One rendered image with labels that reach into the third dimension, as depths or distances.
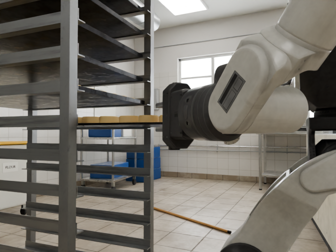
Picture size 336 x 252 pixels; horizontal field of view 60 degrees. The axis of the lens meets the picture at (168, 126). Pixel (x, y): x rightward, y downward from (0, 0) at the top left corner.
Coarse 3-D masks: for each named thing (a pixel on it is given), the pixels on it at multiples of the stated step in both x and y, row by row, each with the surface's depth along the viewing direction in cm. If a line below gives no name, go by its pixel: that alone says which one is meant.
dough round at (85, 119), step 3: (84, 117) 76; (87, 117) 76; (90, 117) 76; (93, 117) 76; (96, 117) 76; (84, 120) 76; (87, 120) 76; (90, 120) 76; (93, 120) 76; (96, 120) 76
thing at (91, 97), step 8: (80, 88) 77; (88, 88) 80; (16, 96) 88; (24, 96) 88; (32, 96) 88; (40, 96) 88; (48, 96) 88; (56, 96) 88; (80, 96) 88; (88, 96) 88; (96, 96) 88; (104, 96) 88; (112, 96) 91; (120, 96) 96; (0, 104) 111; (8, 104) 111; (16, 104) 111; (24, 104) 111; (32, 104) 111; (40, 104) 111; (48, 104) 111; (56, 104) 111; (80, 104) 111; (88, 104) 111; (96, 104) 111; (104, 104) 111; (112, 104) 111; (120, 104) 111; (128, 104) 111
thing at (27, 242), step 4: (28, 244) 134; (32, 244) 133; (36, 244) 132; (40, 244) 131; (44, 244) 130; (48, 244) 129; (28, 248) 132; (32, 248) 132; (36, 248) 132; (40, 248) 131; (44, 248) 130; (48, 248) 129; (52, 248) 128; (56, 248) 127
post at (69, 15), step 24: (72, 0) 72; (72, 24) 72; (72, 48) 72; (72, 72) 72; (72, 96) 71; (72, 120) 71; (72, 144) 71; (72, 168) 71; (72, 192) 71; (72, 216) 71; (72, 240) 71
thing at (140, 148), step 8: (32, 144) 134; (40, 144) 132; (48, 144) 131; (56, 144) 129; (80, 144) 124; (88, 144) 122; (96, 144) 121; (104, 144) 119; (112, 144) 118; (120, 144) 116; (128, 144) 115; (136, 144) 114; (144, 144) 112; (144, 152) 109
